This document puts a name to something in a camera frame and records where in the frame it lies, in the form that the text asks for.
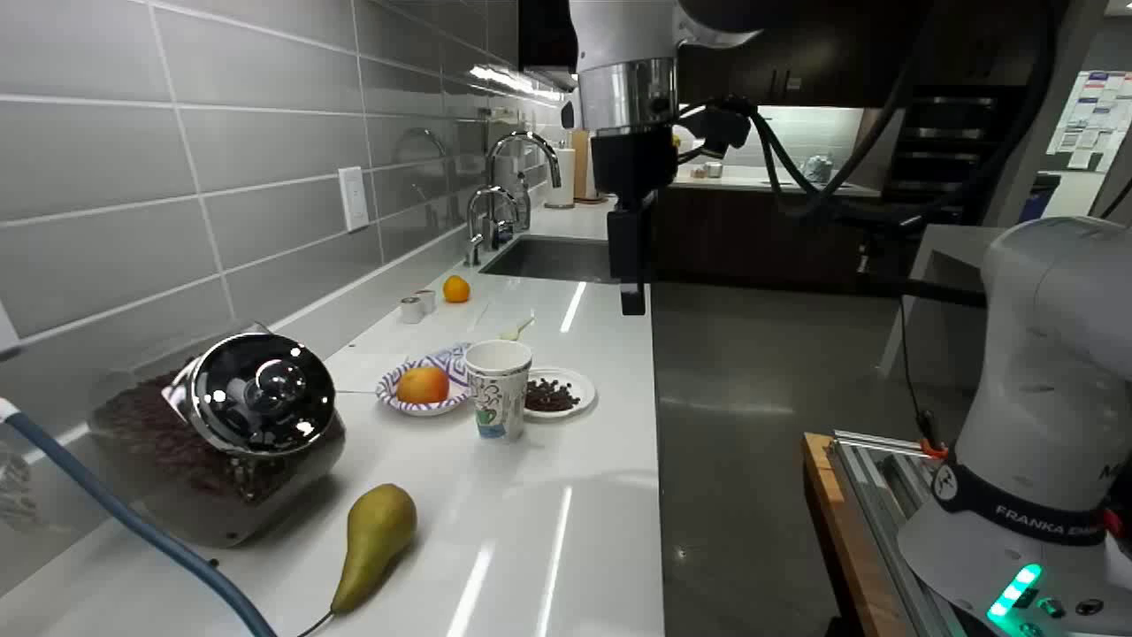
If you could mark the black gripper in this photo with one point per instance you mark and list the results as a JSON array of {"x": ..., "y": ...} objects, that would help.
[{"x": 636, "y": 164}]

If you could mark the printed paper cup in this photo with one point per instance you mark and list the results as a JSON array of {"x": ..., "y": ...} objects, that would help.
[{"x": 499, "y": 407}]

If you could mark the kitchen sink basin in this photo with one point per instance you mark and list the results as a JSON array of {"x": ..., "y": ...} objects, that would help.
[{"x": 550, "y": 255}]

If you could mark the wooden board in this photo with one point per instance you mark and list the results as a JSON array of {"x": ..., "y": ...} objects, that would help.
[{"x": 586, "y": 164}]

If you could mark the white bottle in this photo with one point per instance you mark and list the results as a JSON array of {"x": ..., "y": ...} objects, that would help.
[{"x": 559, "y": 177}]

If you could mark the white bowl with dark food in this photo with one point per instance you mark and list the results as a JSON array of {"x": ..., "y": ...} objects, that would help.
[{"x": 586, "y": 388}]

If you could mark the chrome kitchen faucet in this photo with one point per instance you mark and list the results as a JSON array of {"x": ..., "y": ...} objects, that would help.
[{"x": 507, "y": 196}]

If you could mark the pile of coffee beans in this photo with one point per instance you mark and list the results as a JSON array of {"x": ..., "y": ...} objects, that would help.
[{"x": 550, "y": 395}]

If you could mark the orange fruit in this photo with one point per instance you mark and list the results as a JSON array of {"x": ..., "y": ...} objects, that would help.
[
  {"x": 421, "y": 384},
  {"x": 458, "y": 293}
]

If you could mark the patterned paper plate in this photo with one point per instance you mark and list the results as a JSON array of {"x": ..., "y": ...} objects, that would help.
[{"x": 452, "y": 357}]

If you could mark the small white container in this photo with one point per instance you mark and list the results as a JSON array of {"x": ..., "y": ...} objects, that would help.
[{"x": 415, "y": 305}]

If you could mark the orange on small plate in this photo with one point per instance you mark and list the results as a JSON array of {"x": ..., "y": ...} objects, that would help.
[{"x": 407, "y": 407}]

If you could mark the dark shelf unit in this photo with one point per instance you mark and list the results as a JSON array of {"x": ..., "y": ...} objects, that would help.
[{"x": 948, "y": 148}]

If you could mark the wooden table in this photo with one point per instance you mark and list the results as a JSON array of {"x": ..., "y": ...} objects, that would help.
[{"x": 852, "y": 554}]

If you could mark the green pear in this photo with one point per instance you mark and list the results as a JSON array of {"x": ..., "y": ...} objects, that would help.
[{"x": 377, "y": 535}]

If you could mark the glass jar with metal lid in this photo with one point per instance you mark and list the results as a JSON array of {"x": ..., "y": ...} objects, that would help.
[{"x": 234, "y": 425}]

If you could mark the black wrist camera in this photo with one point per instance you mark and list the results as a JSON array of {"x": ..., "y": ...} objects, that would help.
[{"x": 715, "y": 124}]

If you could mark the white wall outlet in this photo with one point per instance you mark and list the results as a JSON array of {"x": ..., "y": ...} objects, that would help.
[{"x": 355, "y": 196}]

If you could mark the metal rail frame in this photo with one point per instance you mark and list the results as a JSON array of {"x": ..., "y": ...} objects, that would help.
[{"x": 891, "y": 496}]

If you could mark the white wall poster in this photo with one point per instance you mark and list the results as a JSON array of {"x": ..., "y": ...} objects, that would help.
[{"x": 1090, "y": 128}]

